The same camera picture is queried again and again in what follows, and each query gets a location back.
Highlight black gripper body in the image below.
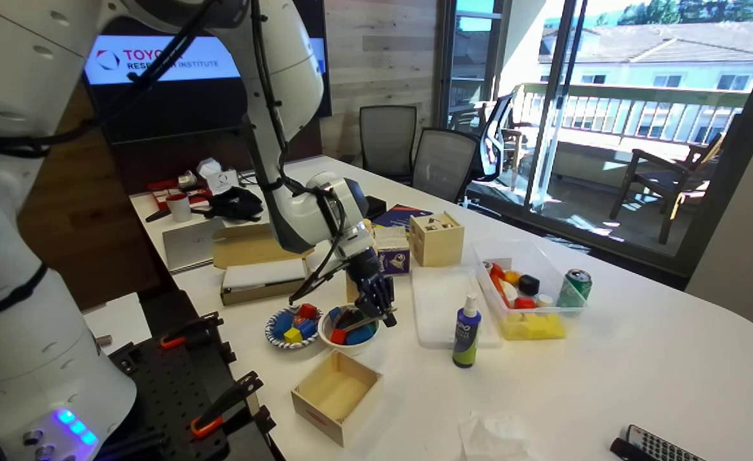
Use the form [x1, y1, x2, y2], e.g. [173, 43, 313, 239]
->
[343, 252, 396, 320]

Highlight plain white bowl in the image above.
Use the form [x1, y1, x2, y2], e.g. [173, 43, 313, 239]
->
[318, 304, 382, 352]

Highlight blue patterned bowl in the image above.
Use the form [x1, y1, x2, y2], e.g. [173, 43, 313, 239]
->
[263, 302, 326, 353]

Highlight wooden shape sorter box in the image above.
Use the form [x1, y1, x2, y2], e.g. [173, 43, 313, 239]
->
[406, 209, 465, 270]

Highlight open square wooden box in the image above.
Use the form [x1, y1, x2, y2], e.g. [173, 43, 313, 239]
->
[290, 352, 383, 448]

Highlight blue book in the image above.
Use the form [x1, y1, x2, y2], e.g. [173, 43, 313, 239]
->
[383, 203, 434, 231]

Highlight blue bottle white cap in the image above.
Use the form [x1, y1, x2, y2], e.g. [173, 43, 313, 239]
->
[450, 295, 484, 372]

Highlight white foam box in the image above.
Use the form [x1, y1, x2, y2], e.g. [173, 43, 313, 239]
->
[217, 257, 309, 307]

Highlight brown cardboard box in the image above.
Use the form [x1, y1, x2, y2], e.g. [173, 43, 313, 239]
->
[210, 215, 301, 271]

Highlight grey mesh office chair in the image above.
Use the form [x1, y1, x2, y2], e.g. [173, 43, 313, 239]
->
[359, 102, 420, 185]
[410, 126, 482, 206]

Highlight black toy block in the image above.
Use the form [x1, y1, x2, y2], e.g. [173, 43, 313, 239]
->
[514, 271, 542, 299]

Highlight clear plastic toy container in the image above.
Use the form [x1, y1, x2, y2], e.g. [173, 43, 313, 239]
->
[477, 257, 568, 344]

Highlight black cloth bundle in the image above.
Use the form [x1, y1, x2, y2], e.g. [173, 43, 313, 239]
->
[208, 188, 265, 225]

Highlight black clamp orange tips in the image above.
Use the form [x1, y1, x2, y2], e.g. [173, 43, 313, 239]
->
[189, 369, 265, 442]
[155, 311, 224, 353]

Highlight clear crumpled plastic wrap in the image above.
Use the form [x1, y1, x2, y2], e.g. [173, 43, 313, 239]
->
[457, 407, 532, 461]

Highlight open white box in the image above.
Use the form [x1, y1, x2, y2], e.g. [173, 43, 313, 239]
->
[160, 217, 217, 277]

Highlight white crumpled bag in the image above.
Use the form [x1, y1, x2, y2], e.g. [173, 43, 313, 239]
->
[191, 156, 244, 200]

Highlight green drink can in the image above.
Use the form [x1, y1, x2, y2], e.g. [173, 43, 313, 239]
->
[552, 266, 594, 311]

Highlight dark patio chair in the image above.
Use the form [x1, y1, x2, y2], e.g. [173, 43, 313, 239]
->
[477, 85, 524, 185]

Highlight small white cup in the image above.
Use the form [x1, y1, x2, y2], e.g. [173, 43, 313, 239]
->
[165, 197, 194, 225]

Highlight black perforated base board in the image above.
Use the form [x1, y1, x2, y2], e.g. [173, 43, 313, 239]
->
[104, 289, 278, 461]

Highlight red plastic package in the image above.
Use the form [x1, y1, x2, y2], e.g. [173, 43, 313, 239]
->
[149, 177, 212, 215]

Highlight wooden patio chair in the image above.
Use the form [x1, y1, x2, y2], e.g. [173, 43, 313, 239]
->
[610, 110, 743, 245]

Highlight white balcony railing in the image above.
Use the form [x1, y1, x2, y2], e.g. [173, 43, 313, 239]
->
[511, 80, 753, 149]

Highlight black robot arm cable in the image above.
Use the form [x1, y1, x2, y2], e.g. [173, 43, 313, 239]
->
[91, 0, 352, 304]

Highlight wall television screen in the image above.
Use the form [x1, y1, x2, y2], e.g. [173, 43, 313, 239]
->
[80, 0, 336, 143]

